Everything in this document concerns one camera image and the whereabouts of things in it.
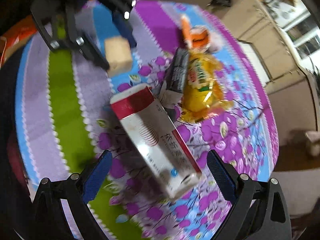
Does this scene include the beige cube box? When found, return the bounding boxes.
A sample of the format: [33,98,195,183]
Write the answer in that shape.
[104,36,133,78]

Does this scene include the red white medicine box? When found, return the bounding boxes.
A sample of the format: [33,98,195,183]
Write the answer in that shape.
[110,83,202,200]

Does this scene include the yellow snack bag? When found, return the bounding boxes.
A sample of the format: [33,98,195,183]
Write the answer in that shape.
[181,50,233,124]

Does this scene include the beige kitchen cabinets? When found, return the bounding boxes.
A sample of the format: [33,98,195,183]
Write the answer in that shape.
[213,0,319,137]

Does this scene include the floral purple tablecloth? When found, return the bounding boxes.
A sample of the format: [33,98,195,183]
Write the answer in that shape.
[15,0,279,239]

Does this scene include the orange white wrapper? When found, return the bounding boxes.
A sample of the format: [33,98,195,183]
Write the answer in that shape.
[180,14,224,53]

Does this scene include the black small box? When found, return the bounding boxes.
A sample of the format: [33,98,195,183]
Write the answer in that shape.
[159,48,189,109]

